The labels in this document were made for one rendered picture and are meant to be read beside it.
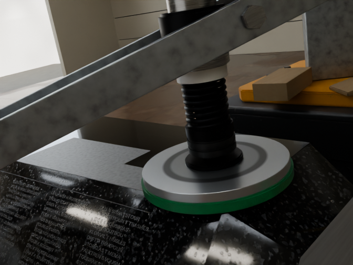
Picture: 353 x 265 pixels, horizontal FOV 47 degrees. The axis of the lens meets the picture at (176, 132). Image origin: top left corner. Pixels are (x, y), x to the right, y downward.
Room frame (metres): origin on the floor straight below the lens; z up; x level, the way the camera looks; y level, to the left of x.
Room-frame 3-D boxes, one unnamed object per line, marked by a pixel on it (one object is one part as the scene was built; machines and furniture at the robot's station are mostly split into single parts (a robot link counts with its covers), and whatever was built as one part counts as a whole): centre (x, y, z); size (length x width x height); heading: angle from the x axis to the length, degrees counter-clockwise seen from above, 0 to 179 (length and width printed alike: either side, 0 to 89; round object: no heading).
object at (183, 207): (0.55, -0.05, 0.84); 0.22 x 0.22 x 0.04
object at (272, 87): (1.16, -0.33, 0.81); 0.20 x 0.10 x 0.05; 141
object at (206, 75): (0.55, -0.05, 0.99); 0.07 x 0.07 x 0.04
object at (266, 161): (0.55, -0.05, 0.84); 0.21 x 0.21 x 0.01
